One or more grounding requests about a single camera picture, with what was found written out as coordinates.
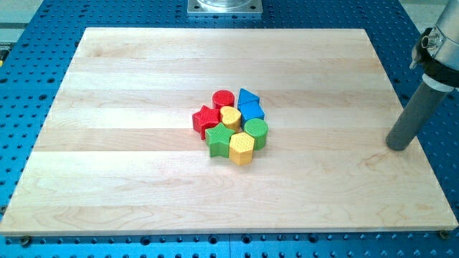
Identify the blue triangle block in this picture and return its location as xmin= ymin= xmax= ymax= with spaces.
xmin=237 ymin=88 xmax=260 ymax=109

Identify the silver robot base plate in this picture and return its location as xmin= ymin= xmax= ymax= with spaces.
xmin=186 ymin=0 xmax=263 ymax=17

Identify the yellow hexagon block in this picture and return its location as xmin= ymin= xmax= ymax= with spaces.
xmin=229 ymin=133 xmax=255 ymax=166

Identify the board stop screw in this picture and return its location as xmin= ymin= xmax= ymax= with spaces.
xmin=19 ymin=236 xmax=32 ymax=248
xmin=438 ymin=230 xmax=450 ymax=240

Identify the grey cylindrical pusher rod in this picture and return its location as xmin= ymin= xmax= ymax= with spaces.
xmin=386 ymin=82 xmax=448 ymax=151

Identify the board stop screw left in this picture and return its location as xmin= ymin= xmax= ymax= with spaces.
xmin=19 ymin=236 xmax=32 ymax=248

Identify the board stop screw right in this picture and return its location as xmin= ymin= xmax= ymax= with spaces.
xmin=438 ymin=230 xmax=450 ymax=240

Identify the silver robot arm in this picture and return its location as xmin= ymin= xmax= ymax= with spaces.
xmin=410 ymin=0 xmax=458 ymax=92

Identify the light wooden board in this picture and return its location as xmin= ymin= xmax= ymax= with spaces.
xmin=1 ymin=27 xmax=458 ymax=236

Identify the red cylinder block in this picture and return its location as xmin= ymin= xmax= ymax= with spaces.
xmin=212 ymin=90 xmax=235 ymax=109

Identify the blue cube block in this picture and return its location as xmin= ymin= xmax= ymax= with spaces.
xmin=238 ymin=102 xmax=265 ymax=127

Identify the yellow heart block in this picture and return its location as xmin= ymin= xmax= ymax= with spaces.
xmin=220 ymin=106 xmax=242 ymax=132

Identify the green cylinder block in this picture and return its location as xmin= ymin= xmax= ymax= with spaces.
xmin=244 ymin=118 xmax=269 ymax=151

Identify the red star block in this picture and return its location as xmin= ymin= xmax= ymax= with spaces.
xmin=192 ymin=105 xmax=220 ymax=140

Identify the green star block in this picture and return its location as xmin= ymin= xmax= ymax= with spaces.
xmin=205 ymin=123 xmax=235 ymax=158

